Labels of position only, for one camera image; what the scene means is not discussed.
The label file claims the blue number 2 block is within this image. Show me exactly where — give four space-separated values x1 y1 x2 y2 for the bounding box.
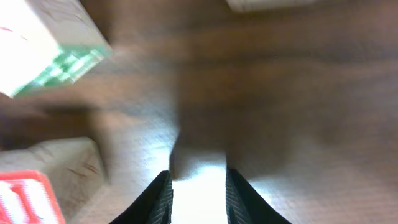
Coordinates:
226 0 317 12

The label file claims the red letter I block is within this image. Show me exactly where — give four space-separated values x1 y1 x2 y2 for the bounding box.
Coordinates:
1 138 106 223

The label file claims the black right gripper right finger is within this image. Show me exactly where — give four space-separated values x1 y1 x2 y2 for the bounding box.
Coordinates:
226 168 290 224

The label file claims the green picture wooden block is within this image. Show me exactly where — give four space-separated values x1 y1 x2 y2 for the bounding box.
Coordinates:
1 0 111 98

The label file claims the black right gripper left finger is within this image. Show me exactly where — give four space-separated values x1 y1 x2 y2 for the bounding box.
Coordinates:
110 170 174 224

